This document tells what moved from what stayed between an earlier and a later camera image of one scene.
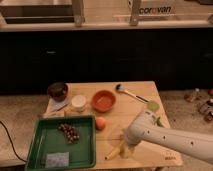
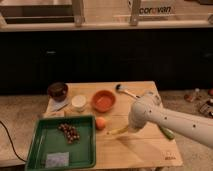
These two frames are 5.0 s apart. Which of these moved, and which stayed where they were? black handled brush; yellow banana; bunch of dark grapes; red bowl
Moved: yellow banana
Stayed: red bowl; black handled brush; bunch of dark grapes
